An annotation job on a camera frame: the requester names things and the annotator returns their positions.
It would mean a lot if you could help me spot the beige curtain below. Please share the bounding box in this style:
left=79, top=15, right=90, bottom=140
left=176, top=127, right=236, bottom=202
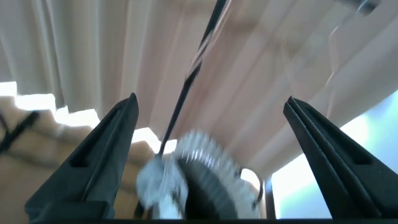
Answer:
left=0, top=0, right=398, bottom=177

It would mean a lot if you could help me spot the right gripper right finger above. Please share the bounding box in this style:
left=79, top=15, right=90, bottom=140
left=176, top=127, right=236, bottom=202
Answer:
left=283, top=95, right=398, bottom=219

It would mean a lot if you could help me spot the window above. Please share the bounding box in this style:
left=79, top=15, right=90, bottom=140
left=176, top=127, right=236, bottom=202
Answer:
left=264, top=90, right=398, bottom=219

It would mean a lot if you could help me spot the black clothes rack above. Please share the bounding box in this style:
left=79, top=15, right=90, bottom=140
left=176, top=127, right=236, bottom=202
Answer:
left=0, top=0, right=382, bottom=156

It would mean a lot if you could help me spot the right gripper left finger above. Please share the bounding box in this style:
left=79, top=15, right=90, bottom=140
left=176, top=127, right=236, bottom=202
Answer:
left=24, top=92, right=139, bottom=220

